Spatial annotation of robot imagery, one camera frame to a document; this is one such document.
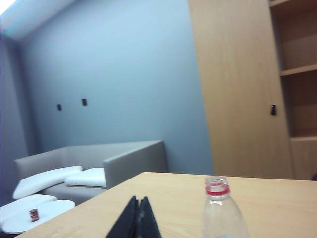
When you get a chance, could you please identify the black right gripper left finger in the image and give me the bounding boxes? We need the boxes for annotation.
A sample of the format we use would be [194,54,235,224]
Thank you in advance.
[106,195,141,238]

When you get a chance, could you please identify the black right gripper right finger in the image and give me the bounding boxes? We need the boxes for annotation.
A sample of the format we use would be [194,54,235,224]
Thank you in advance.
[134,196,163,238]

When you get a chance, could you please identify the clear water bottle red label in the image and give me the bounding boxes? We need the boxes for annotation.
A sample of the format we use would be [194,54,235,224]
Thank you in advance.
[201,175,250,238]

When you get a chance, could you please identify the grey sofa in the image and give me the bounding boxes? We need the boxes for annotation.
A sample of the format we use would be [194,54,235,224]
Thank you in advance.
[13,140,166,207]

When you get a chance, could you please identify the short white sofa cushion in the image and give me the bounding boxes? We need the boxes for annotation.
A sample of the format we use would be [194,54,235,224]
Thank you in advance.
[64,167,107,187]

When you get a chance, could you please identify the white round coffee table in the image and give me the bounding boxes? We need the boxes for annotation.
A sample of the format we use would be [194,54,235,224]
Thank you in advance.
[0,199,76,234]
[0,194,57,217]

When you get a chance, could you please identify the long white sofa cushion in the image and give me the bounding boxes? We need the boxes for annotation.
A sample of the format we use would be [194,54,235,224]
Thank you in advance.
[12,165,84,200]

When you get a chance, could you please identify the red drink can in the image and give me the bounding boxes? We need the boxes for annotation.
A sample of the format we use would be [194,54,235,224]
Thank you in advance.
[29,208,40,222]

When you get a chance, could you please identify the light wooden bookshelf cabinet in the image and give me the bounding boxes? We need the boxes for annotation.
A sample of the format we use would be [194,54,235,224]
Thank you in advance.
[187,0,317,181]

